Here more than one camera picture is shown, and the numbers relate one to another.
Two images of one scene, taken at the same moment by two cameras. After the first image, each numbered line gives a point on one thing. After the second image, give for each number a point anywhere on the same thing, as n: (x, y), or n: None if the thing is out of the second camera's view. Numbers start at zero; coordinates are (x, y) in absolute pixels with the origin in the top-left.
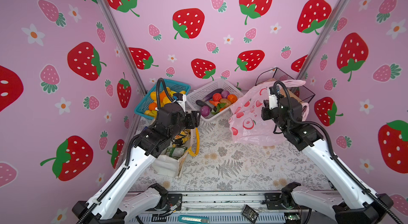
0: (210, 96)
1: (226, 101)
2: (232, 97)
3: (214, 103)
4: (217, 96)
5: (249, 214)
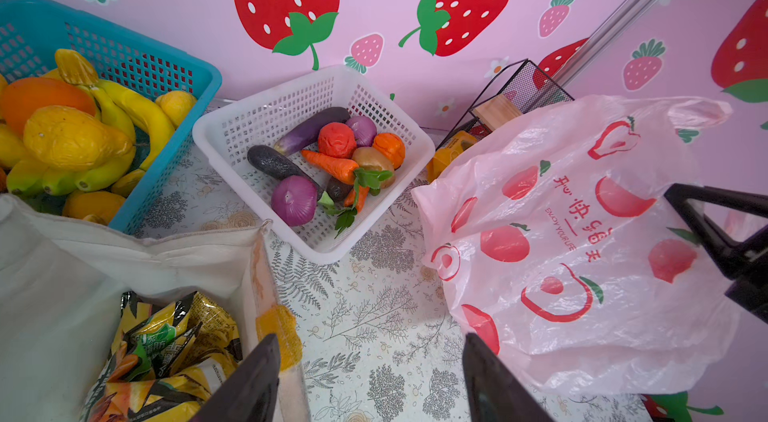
0: (307, 134)
1: (371, 159)
2: (393, 146)
3: (347, 172)
4: (337, 139)
5: None
